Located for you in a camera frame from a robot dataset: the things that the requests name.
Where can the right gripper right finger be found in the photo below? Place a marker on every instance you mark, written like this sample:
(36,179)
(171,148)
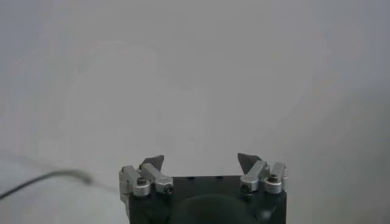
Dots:
(256,175)

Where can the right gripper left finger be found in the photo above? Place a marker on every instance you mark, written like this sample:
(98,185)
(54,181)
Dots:
(152,175)

